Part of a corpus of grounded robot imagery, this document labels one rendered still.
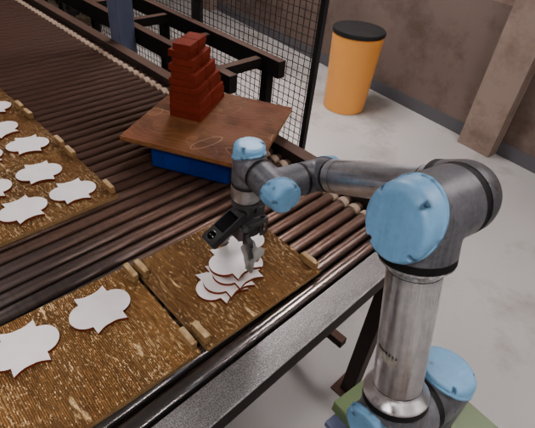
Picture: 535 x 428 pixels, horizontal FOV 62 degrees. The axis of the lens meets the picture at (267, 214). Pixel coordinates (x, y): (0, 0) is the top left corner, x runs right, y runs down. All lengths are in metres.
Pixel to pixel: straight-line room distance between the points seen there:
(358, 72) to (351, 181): 3.28
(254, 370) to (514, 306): 2.05
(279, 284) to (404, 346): 0.57
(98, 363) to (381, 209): 0.75
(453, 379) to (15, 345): 0.94
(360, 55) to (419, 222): 3.54
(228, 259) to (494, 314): 1.90
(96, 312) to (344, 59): 3.34
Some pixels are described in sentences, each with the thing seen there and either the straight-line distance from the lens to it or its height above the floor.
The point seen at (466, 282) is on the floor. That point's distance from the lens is 2.91.
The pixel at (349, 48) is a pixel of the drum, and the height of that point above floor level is 0.61.
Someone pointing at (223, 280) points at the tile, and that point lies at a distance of 1.21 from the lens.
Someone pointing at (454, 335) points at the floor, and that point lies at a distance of 2.60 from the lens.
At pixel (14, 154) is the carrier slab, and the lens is 1.85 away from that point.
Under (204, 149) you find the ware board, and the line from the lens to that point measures 1.58.
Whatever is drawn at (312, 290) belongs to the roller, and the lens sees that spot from 1.29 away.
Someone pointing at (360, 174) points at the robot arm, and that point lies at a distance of 0.90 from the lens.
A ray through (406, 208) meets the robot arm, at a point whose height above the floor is 1.52.
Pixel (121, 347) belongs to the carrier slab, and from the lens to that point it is 1.14.
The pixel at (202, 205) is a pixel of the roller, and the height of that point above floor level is 0.91.
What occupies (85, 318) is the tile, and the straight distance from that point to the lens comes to 1.20.
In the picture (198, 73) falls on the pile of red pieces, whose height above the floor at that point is 1.21.
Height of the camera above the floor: 1.87
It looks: 39 degrees down
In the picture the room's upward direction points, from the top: 7 degrees clockwise
